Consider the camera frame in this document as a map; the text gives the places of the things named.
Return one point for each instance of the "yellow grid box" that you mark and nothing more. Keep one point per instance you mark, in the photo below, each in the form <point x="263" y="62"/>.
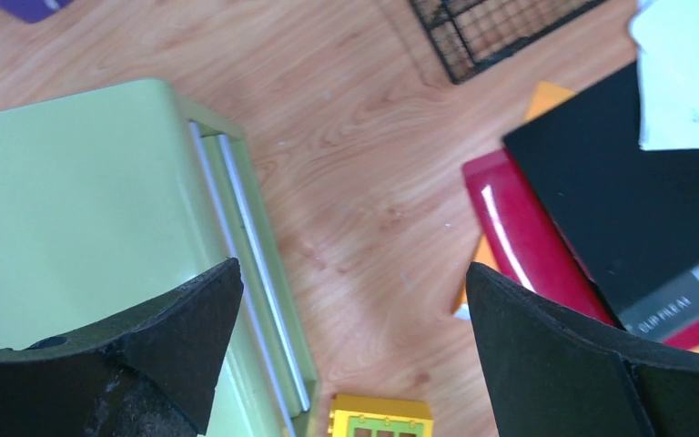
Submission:
<point x="354" y="415"/>

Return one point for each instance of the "green drawer cabinet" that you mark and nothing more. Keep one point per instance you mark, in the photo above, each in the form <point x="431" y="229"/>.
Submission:
<point x="114" y="196"/>

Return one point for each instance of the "red folder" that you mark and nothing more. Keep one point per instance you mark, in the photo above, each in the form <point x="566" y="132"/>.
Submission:
<point x="671" y="310"/>

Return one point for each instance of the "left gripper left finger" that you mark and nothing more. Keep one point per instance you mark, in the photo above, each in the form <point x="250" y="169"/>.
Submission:
<point x="150" y="370"/>

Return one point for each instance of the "black clip file folder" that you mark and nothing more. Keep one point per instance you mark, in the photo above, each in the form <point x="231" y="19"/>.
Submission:
<point x="629" y="216"/>

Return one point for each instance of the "papers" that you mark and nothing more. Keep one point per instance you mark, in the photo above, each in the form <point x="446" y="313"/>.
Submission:
<point x="667" y="37"/>

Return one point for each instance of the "purple tape dispenser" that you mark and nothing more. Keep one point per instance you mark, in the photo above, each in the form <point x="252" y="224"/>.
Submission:
<point x="33" y="11"/>

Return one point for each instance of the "black wire mesh basket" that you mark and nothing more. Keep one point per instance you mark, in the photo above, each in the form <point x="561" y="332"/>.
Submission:
<point x="471" y="36"/>

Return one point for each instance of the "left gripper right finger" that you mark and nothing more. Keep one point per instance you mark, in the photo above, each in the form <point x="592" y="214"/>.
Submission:
<point x="551" y="371"/>

